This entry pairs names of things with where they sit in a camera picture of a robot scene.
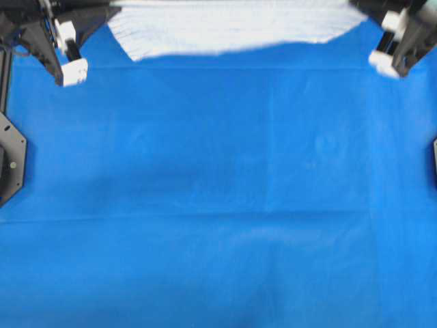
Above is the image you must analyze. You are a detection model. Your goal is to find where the blue table cloth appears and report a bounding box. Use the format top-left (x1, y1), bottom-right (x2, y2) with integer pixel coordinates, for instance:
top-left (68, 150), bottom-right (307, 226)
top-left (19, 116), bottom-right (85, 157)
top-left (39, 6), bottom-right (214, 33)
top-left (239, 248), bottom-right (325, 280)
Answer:
top-left (1, 22), bottom-right (436, 327)

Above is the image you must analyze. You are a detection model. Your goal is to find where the black aluminium table frame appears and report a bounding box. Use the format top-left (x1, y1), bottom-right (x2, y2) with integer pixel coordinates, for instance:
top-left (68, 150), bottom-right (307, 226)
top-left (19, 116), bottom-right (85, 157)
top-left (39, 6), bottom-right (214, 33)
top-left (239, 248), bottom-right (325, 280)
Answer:
top-left (0, 45), bottom-right (13, 115)

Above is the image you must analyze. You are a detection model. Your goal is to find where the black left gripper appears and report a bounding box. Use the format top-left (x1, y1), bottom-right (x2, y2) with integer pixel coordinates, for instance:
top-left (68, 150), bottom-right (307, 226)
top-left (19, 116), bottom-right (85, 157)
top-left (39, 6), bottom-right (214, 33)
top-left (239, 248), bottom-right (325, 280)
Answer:
top-left (0, 0), bottom-right (122, 87)

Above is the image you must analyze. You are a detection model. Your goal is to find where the blue striped white towel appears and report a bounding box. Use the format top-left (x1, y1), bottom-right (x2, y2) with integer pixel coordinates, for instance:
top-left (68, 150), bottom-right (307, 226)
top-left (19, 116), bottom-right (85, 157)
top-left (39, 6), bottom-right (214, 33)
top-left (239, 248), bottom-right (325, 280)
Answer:
top-left (108, 1), bottom-right (367, 62)

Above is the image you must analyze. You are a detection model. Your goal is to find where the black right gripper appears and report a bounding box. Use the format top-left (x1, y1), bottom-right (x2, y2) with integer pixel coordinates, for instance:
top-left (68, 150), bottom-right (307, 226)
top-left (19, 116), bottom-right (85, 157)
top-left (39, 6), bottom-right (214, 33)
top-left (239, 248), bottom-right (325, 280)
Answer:
top-left (350, 1), bottom-right (436, 79)

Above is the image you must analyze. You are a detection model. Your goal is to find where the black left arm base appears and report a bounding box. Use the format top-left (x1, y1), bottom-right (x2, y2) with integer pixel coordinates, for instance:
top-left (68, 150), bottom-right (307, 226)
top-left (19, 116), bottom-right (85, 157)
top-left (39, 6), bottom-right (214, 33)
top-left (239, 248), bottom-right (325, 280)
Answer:
top-left (1, 113), bottom-right (27, 206)

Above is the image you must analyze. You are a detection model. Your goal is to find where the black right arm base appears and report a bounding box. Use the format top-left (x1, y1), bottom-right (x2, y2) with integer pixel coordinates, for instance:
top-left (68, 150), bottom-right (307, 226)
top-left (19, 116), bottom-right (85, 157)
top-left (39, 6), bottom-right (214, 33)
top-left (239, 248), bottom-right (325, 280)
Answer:
top-left (432, 138), bottom-right (437, 184)

